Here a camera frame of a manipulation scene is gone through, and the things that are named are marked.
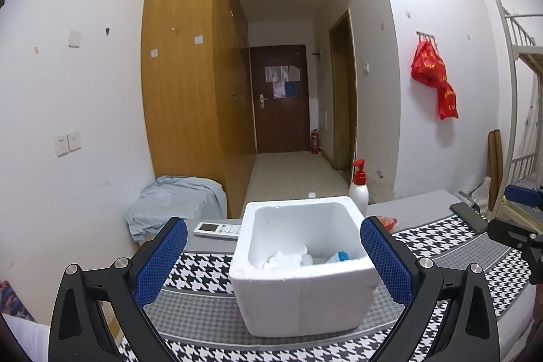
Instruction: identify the black smartphone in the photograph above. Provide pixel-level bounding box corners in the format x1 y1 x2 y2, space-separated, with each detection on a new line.
449 202 488 234

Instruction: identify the houndstooth table cloth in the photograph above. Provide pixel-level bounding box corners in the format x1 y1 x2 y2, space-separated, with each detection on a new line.
144 215 536 361

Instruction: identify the red snack packet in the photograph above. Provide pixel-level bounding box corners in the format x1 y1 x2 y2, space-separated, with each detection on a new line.
377 216 400 232

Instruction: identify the grey covered bundle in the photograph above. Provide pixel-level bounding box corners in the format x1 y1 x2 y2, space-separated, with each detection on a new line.
126 175 228 243

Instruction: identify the white remote control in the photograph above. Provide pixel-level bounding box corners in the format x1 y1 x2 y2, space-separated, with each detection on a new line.
193 222 241 241

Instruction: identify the white pump lotion bottle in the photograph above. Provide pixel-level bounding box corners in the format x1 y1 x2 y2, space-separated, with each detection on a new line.
349 159 369 216

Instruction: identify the white styrofoam box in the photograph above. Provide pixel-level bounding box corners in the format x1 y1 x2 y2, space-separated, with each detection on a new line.
229 196 380 338

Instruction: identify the red hanging bag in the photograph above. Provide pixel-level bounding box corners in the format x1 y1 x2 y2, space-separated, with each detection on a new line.
411 38 458 120

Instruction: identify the red fire extinguisher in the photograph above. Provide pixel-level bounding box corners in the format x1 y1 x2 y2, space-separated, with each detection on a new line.
311 130 320 154

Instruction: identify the wooden wardrobe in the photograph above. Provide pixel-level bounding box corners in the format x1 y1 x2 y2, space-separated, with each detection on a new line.
141 0 256 218

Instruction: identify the dark brown entrance door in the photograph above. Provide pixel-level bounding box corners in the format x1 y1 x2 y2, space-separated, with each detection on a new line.
249 45 310 154

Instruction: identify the wall socket pair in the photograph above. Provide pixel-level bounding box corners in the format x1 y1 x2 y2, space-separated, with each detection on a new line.
53 130 82 157

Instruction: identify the white bunk bed frame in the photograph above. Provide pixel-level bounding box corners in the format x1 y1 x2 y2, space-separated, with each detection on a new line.
493 0 542 233

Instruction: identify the side door frame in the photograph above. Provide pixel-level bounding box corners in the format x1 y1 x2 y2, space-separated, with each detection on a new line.
329 10 357 183

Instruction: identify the wall coat hook rack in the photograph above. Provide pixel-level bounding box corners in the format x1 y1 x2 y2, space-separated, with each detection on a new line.
416 31 437 48

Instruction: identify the white wall switch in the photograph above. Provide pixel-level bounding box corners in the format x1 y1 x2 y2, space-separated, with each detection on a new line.
67 30 82 49

